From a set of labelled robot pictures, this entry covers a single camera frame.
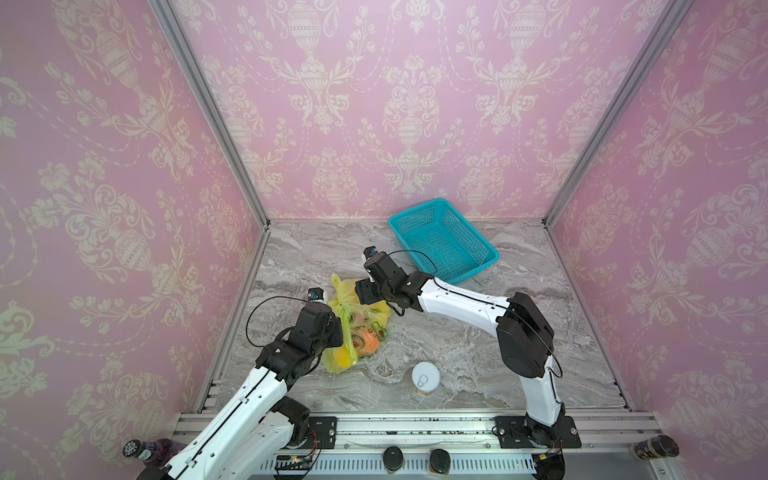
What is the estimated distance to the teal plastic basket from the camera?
3.54 feet

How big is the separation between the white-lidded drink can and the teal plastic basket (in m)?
0.36

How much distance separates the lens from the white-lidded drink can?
2.56ft
